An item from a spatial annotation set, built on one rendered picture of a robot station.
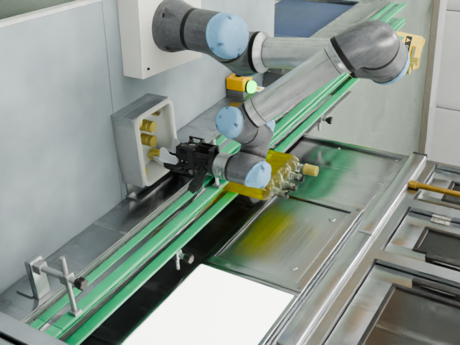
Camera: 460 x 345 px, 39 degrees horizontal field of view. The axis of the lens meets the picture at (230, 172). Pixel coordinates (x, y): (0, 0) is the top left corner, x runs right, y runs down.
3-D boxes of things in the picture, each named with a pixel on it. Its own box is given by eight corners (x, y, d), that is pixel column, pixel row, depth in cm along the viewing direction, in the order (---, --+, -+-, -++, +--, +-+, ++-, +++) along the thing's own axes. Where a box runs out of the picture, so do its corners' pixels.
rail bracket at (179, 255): (152, 265, 193) (189, 278, 187) (150, 246, 190) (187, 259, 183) (160, 257, 196) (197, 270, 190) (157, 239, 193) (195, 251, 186)
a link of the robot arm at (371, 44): (395, 32, 144) (221, 146, 160) (407, 50, 153) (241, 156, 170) (371, -6, 149) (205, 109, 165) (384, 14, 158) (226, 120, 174)
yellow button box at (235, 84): (225, 95, 233) (243, 98, 230) (224, 76, 230) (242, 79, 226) (235, 88, 238) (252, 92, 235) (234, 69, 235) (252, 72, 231)
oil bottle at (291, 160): (239, 164, 226) (294, 178, 216) (238, 150, 223) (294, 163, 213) (247, 157, 230) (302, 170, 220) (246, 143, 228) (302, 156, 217)
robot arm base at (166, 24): (148, 7, 173) (176, 11, 168) (183, -10, 183) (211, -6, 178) (155, 59, 182) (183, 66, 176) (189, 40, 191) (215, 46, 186)
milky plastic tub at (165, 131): (122, 183, 192) (146, 189, 188) (111, 114, 181) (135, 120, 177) (157, 157, 205) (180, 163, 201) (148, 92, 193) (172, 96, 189)
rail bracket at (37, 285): (18, 297, 161) (85, 326, 150) (1, 242, 152) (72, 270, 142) (32, 285, 164) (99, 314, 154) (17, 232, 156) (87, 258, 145)
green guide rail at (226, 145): (201, 154, 202) (223, 159, 198) (201, 150, 201) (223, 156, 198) (391, 4, 329) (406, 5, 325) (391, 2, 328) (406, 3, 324)
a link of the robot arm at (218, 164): (238, 172, 184) (223, 187, 178) (224, 169, 186) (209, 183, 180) (237, 150, 180) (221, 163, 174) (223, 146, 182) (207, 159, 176)
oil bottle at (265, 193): (213, 187, 214) (270, 202, 204) (211, 172, 211) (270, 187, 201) (222, 179, 218) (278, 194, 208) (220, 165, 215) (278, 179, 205)
